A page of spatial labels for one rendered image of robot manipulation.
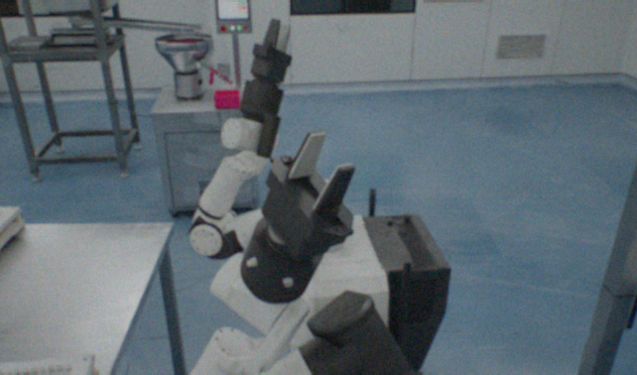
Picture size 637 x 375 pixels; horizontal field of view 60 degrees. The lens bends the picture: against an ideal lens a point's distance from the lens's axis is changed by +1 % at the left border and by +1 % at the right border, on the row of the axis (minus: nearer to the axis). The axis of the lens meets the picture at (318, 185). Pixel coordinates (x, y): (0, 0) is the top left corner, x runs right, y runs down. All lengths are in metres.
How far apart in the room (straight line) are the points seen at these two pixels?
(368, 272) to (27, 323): 0.99
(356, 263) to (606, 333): 0.98
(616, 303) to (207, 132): 2.52
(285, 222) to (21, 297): 1.25
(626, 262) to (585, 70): 5.85
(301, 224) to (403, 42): 5.91
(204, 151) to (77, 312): 2.08
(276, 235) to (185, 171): 3.02
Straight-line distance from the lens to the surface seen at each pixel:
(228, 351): 0.76
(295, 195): 0.58
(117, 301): 1.64
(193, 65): 3.62
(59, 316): 1.64
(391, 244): 1.06
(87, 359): 1.37
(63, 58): 4.29
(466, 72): 6.76
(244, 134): 1.19
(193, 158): 3.57
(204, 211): 1.31
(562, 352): 2.92
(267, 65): 1.20
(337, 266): 0.99
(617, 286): 1.71
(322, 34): 6.24
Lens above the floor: 1.85
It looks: 27 degrees down
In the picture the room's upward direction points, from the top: straight up
